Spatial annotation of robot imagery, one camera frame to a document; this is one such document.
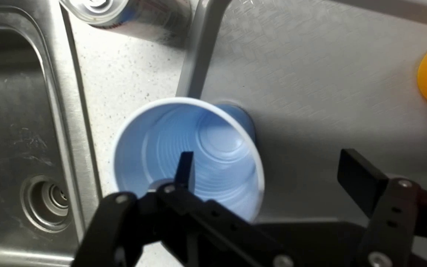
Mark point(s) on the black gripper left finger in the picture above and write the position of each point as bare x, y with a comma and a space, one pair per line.
124, 231

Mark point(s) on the blue plastic cup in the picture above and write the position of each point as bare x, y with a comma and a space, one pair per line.
213, 148

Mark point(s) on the stainless steel double sink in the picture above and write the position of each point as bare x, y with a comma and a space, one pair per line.
14, 123

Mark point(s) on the silver soda can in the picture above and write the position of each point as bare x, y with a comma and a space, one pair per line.
139, 16

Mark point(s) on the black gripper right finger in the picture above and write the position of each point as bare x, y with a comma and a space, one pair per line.
391, 212

